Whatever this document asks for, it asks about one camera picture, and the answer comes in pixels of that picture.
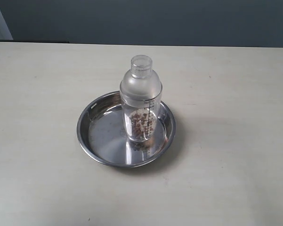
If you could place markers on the clear plastic shaker bottle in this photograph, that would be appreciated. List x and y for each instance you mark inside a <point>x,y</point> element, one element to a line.
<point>140,92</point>

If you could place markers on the round stainless steel plate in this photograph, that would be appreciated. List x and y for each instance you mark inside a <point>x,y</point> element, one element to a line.
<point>101,134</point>

